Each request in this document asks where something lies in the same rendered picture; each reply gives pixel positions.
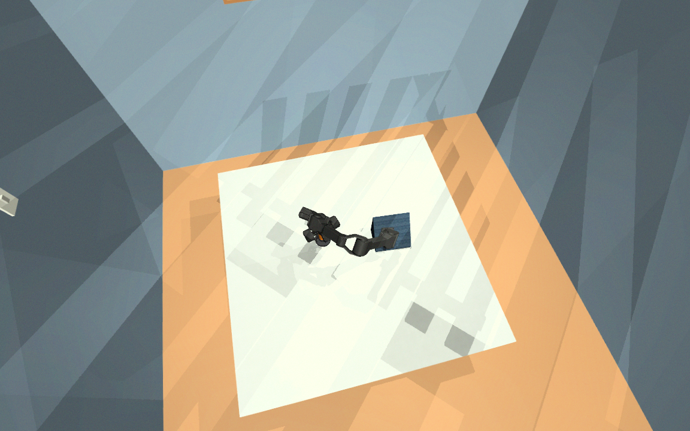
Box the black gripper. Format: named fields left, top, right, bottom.
left=303, top=216, right=340, bottom=242

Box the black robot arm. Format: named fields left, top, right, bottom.
left=298, top=207, right=399, bottom=257

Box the grey round pedestal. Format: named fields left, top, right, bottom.
left=315, top=234, right=331, bottom=247

